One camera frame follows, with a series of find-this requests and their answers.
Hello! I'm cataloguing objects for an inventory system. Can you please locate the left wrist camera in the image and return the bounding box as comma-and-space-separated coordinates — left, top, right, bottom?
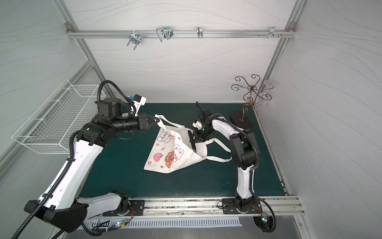
96, 94, 147, 118

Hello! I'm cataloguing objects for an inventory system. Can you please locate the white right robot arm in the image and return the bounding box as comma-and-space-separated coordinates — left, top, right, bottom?
190, 114, 261, 211

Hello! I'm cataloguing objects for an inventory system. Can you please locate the white cartoon tote bag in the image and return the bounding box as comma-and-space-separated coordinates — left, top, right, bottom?
144, 115, 232, 174

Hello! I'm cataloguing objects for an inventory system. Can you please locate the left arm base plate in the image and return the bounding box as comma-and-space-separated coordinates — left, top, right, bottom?
102, 200, 145, 217

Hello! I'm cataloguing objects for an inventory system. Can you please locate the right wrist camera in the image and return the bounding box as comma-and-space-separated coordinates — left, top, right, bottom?
193, 109, 212, 129

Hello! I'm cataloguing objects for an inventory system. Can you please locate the right black corrugated cable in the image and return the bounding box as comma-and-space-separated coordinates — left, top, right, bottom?
195, 101, 277, 233

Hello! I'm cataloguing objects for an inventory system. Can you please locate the black corrugated cable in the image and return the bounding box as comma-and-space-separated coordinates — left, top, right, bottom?
11, 80, 132, 239
195, 101, 277, 233

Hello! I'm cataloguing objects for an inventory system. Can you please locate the white wire basket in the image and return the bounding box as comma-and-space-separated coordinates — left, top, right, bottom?
12, 79, 98, 154

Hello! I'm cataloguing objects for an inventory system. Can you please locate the copper jewelry stand black base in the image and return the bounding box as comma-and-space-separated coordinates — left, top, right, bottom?
229, 74, 275, 133

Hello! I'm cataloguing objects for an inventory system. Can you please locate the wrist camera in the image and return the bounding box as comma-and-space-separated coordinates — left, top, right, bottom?
96, 94, 147, 118
193, 109, 212, 129

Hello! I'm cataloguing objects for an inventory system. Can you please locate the left black corrugated cable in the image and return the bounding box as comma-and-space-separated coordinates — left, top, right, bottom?
11, 80, 132, 239

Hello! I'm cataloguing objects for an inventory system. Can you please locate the metal hook clamp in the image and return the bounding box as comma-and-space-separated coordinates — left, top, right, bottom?
197, 26, 203, 39
259, 26, 286, 38
126, 32, 141, 50
156, 26, 174, 42

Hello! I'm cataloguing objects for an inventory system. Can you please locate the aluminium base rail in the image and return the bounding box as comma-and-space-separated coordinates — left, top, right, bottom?
59, 196, 305, 220

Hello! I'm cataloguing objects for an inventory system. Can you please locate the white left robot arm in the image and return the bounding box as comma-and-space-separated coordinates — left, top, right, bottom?
22, 113, 160, 233

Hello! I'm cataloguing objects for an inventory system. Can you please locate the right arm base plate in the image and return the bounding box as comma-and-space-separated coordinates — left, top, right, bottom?
217, 196, 262, 215

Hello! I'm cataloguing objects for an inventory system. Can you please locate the green table mat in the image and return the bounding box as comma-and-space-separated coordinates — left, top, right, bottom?
81, 103, 285, 198

